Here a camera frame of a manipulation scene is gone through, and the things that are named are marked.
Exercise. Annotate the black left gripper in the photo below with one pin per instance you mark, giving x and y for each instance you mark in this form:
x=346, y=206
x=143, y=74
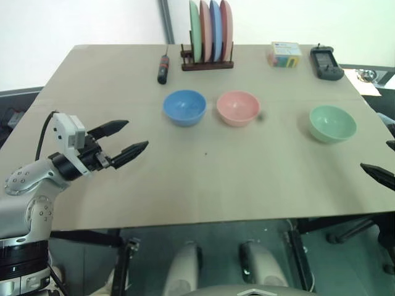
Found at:
x=92, y=154

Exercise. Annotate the green bowl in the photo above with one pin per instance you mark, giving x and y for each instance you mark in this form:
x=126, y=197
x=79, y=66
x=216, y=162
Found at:
x=332, y=124

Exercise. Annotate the clear box of colourful items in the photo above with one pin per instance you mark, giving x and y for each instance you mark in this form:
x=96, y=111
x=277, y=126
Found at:
x=284, y=55

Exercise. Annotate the grey vertical post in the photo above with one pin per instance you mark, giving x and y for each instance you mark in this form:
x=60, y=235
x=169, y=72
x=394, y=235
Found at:
x=167, y=21

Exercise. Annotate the black table frame strut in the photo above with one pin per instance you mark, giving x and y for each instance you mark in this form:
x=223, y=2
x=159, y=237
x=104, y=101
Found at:
x=301, y=256
x=92, y=238

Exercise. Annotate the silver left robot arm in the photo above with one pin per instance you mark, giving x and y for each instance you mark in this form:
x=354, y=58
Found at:
x=24, y=185

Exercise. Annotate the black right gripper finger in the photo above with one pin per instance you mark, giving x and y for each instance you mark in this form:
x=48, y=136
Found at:
x=392, y=143
x=381, y=177

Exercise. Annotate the black chair base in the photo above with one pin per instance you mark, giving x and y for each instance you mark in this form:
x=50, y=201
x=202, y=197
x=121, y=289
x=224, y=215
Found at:
x=355, y=234

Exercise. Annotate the black handheld controller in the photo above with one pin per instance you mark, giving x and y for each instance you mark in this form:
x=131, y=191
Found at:
x=326, y=64

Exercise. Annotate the blue plate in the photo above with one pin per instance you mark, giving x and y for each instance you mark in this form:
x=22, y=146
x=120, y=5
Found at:
x=216, y=31

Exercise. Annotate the pink red bowl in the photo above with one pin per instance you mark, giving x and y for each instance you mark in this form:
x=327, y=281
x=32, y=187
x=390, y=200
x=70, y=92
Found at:
x=237, y=108

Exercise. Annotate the pink plate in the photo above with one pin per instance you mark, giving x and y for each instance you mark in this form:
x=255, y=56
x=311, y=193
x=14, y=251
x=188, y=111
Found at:
x=226, y=31
x=205, y=31

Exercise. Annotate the silver rounded robot leg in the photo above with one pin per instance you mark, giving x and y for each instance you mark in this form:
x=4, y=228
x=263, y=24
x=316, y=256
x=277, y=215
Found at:
x=262, y=268

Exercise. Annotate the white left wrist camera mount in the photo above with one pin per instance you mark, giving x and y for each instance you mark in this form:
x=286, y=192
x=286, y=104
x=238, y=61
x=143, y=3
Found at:
x=63, y=129

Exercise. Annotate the green plate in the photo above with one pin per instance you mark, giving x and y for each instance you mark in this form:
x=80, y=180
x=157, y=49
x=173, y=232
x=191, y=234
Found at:
x=194, y=31

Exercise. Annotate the blue bowl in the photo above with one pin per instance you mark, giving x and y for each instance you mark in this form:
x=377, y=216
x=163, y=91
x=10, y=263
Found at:
x=184, y=108

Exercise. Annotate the black red screwdriver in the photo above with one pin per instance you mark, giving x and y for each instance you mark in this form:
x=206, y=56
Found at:
x=163, y=68

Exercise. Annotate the dark wooden plate rack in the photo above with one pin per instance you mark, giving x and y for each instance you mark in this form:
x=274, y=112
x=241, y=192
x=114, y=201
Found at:
x=206, y=65

